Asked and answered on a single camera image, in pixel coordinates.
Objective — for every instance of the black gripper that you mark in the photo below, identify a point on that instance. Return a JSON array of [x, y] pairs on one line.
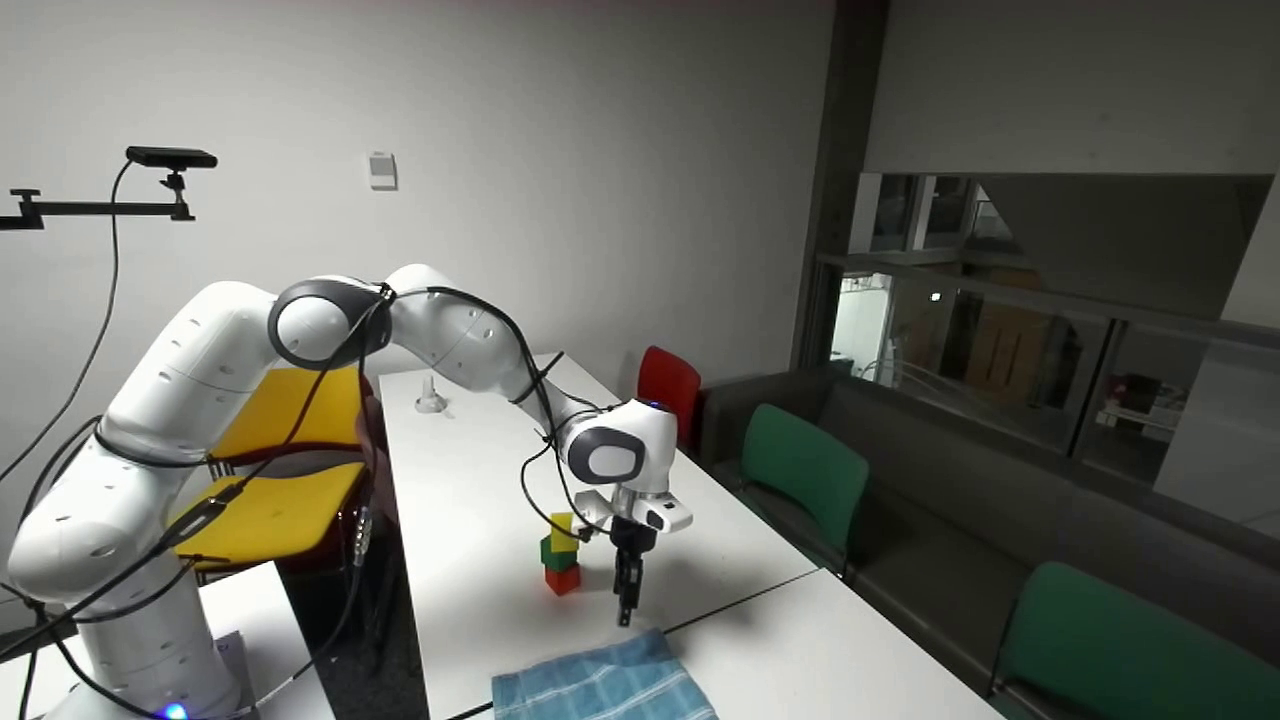
[[629, 547]]

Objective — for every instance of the blue striped towel cloth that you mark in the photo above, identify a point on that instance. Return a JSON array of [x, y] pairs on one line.
[[603, 682]]

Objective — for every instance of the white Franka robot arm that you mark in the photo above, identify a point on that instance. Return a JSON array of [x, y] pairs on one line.
[[172, 387]]

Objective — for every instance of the red block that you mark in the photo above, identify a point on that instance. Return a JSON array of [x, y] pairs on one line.
[[566, 582]]

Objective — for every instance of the green block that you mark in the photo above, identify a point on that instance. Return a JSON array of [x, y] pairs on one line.
[[555, 552]]

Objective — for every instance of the yellow block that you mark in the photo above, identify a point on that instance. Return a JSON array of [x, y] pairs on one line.
[[562, 525]]

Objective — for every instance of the red chair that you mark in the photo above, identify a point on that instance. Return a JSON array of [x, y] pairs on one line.
[[670, 387]]

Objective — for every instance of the green chair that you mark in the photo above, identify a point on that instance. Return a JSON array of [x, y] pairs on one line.
[[805, 475], [1133, 652]]

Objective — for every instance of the small white table object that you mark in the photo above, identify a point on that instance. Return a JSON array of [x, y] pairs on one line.
[[431, 396]]

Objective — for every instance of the yellow chair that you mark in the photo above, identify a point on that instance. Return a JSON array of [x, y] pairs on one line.
[[284, 515]]

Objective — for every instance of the glass interior window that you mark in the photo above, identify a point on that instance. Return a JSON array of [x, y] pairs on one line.
[[1043, 333]]

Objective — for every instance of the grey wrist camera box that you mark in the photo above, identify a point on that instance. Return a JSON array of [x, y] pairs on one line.
[[662, 515]]

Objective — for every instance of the black camera on boom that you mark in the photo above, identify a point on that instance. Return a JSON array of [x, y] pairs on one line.
[[172, 158]]

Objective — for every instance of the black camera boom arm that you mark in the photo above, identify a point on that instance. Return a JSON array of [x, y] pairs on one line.
[[105, 204]]

